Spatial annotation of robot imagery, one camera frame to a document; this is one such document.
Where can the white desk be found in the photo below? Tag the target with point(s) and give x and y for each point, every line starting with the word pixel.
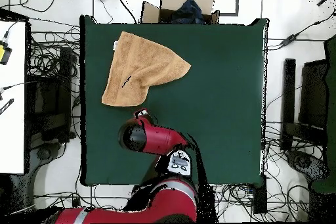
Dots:
pixel 11 129

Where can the tan terry towel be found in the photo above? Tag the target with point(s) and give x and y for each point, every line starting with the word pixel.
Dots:
pixel 139 66

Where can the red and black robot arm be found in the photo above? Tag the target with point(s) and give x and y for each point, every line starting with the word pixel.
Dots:
pixel 157 140

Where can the black slotted bar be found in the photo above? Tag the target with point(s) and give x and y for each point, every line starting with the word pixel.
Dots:
pixel 6 106

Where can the dark green cloth cover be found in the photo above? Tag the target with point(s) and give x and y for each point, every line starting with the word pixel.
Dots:
pixel 331 103

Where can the black floor stand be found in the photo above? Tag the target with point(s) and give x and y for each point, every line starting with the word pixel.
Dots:
pixel 50 103
pixel 288 90

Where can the blue jeans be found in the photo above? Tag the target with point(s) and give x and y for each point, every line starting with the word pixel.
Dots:
pixel 190 11

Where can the dark green table cloth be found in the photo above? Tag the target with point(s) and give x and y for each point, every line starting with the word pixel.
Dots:
pixel 223 116

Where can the black power strip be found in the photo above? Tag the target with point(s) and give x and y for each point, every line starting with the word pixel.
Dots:
pixel 260 200

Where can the yellow and black device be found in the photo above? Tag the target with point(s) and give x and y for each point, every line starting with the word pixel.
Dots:
pixel 4 53

